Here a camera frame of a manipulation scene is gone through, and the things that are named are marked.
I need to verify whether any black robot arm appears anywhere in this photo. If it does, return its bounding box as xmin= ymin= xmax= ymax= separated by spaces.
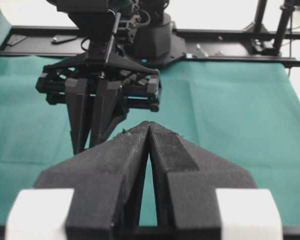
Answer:
xmin=4 ymin=0 xmax=284 ymax=240

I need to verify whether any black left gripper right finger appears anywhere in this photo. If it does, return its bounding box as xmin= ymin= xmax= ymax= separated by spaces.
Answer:
xmin=148 ymin=121 xmax=283 ymax=240

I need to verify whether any black tripod stand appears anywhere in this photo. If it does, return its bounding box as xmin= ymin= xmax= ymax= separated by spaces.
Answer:
xmin=243 ymin=0 xmax=269 ymax=34

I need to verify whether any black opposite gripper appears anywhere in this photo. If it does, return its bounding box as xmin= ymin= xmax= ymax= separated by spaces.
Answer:
xmin=36 ymin=12 xmax=161 ymax=153

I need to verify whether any green table cloth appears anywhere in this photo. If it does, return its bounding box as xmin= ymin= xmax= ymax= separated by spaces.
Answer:
xmin=0 ymin=0 xmax=300 ymax=227

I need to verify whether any black mounting rail frame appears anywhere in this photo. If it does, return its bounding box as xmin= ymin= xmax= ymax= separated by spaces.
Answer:
xmin=0 ymin=26 xmax=300 ymax=68

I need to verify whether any small metal bracket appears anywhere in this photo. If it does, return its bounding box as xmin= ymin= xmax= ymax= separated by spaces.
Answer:
xmin=196 ymin=44 xmax=209 ymax=58

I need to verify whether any black bar with screw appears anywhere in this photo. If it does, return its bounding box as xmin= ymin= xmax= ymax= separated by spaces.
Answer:
xmin=51 ymin=34 xmax=78 ymax=45

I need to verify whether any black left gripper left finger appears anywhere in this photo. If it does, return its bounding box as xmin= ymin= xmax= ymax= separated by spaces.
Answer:
xmin=5 ymin=120 xmax=150 ymax=240

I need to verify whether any black clamp pole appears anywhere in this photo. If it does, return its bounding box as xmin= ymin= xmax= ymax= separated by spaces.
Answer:
xmin=251 ymin=0 xmax=300 ymax=56

